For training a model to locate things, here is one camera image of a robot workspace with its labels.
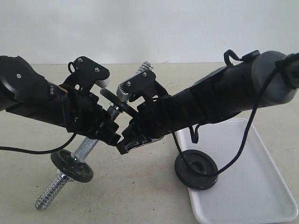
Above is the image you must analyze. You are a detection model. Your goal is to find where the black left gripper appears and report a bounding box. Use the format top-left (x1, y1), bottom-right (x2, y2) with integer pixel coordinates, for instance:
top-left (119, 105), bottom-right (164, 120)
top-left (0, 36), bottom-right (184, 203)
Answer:
top-left (59, 90), bottom-right (121, 146)

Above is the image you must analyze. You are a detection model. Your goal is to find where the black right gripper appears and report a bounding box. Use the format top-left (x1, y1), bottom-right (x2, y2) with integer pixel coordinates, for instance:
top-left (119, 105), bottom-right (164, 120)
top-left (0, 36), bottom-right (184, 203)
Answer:
top-left (116, 95), bottom-right (187, 155)

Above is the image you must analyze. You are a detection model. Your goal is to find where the chrome threaded dumbbell bar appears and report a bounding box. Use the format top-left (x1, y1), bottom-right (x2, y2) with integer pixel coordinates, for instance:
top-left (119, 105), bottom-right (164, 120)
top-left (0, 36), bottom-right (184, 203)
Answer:
top-left (35, 61), bottom-right (153, 211)

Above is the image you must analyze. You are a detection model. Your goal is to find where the black weight plate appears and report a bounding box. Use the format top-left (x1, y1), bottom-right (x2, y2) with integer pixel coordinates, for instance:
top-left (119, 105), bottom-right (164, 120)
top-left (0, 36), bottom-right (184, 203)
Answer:
top-left (50, 149), bottom-right (93, 183)
top-left (174, 149), bottom-right (218, 190)

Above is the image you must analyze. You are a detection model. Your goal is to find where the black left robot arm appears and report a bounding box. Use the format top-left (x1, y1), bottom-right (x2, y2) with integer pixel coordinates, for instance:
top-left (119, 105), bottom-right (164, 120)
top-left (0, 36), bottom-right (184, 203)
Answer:
top-left (0, 56), bottom-right (120, 146)

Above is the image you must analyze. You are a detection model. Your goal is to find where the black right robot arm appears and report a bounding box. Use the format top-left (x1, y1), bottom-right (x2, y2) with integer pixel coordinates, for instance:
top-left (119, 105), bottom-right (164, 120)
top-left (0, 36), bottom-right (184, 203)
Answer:
top-left (117, 50), bottom-right (299, 154)

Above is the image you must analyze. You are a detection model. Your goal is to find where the black round disc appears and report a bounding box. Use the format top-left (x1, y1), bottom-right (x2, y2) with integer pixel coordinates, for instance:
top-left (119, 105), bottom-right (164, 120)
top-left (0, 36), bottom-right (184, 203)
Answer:
top-left (100, 88), bottom-right (138, 117)

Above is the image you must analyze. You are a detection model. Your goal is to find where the white rectangular plastic tray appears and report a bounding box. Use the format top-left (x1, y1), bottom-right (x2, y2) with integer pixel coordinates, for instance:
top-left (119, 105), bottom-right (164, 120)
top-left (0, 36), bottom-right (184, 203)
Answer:
top-left (176, 118), bottom-right (298, 224)

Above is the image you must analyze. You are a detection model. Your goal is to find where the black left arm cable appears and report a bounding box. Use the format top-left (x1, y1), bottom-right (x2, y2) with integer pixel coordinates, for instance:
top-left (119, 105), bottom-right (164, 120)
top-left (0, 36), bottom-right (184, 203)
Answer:
top-left (0, 133), bottom-right (78, 155)

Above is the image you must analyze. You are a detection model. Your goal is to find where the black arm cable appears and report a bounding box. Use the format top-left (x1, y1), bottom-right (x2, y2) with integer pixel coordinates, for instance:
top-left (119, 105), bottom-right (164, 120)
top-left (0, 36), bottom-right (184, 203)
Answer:
top-left (0, 133), bottom-right (78, 155)
top-left (171, 52), bottom-right (297, 182)

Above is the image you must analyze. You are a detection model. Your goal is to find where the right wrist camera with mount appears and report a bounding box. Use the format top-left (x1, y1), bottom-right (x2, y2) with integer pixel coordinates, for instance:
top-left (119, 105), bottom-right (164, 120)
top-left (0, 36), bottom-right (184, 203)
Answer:
top-left (116, 70), bottom-right (170, 102)

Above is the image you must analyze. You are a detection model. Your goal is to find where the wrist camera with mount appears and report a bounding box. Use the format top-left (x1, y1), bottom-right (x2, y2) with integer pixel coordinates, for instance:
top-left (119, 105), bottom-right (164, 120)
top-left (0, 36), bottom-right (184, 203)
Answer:
top-left (116, 70), bottom-right (170, 102)
top-left (64, 56), bottom-right (110, 95)

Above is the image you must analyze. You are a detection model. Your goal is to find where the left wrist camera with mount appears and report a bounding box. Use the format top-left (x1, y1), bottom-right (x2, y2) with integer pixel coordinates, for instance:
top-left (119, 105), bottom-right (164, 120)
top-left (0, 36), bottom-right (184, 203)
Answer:
top-left (64, 56), bottom-right (110, 95)

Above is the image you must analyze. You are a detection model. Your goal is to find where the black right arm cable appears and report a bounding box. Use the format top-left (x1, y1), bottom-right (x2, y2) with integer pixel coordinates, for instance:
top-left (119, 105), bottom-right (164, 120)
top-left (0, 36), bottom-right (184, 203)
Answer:
top-left (171, 52), bottom-right (297, 182)

